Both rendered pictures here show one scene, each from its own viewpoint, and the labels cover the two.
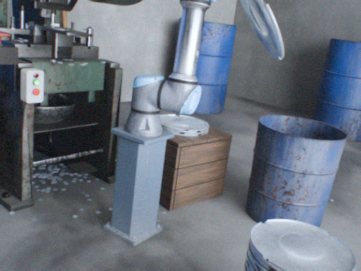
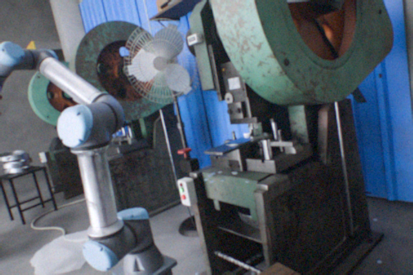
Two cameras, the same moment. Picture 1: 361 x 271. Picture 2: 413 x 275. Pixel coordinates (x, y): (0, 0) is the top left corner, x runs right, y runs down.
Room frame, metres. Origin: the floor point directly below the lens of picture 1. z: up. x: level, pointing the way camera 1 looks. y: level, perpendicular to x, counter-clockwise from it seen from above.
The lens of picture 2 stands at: (2.13, -0.81, 1.07)
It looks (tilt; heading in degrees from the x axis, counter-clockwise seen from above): 9 degrees down; 103
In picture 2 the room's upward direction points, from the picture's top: 11 degrees counter-clockwise
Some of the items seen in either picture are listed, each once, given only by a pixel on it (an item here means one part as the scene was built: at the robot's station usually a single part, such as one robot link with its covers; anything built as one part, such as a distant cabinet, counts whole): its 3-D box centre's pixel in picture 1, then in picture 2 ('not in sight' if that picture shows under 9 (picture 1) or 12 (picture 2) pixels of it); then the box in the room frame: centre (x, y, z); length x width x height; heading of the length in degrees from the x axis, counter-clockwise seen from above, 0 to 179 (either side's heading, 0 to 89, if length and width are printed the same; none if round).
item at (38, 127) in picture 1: (41, 118); (270, 219); (2.02, 0.76, 0.31); 0.43 x 0.42 x 0.01; 141
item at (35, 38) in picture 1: (43, 37); (257, 146); (2.02, 0.76, 0.72); 0.20 x 0.16 x 0.03; 141
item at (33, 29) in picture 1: (44, 30); (255, 140); (2.01, 0.75, 0.76); 0.15 x 0.09 x 0.05; 141
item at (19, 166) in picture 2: not in sight; (24, 183); (-0.81, 2.07, 0.40); 0.45 x 0.40 x 0.79; 153
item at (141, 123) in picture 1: (144, 119); (141, 254); (1.56, 0.17, 0.50); 0.15 x 0.15 x 0.10
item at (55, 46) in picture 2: not in sight; (51, 51); (-2.20, 5.04, 2.44); 1.25 x 0.92 x 0.27; 141
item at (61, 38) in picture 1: (64, 43); (233, 157); (1.91, 0.62, 0.72); 0.25 x 0.14 x 0.14; 51
